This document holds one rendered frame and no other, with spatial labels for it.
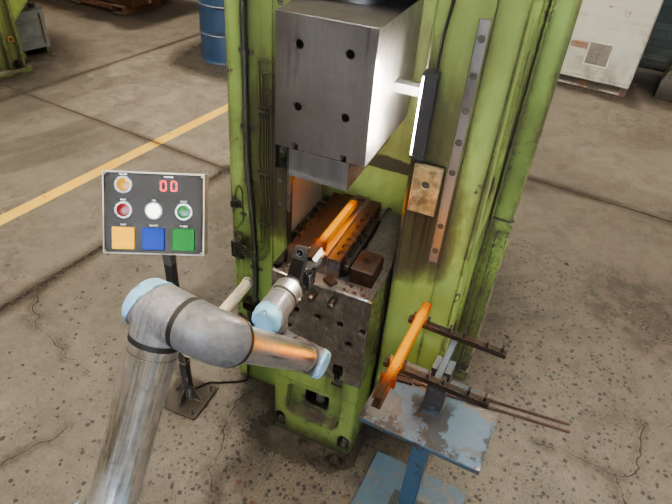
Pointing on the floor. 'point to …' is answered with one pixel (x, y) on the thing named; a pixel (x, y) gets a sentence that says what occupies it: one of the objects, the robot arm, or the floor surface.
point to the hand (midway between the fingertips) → (317, 247)
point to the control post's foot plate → (176, 400)
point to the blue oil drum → (212, 31)
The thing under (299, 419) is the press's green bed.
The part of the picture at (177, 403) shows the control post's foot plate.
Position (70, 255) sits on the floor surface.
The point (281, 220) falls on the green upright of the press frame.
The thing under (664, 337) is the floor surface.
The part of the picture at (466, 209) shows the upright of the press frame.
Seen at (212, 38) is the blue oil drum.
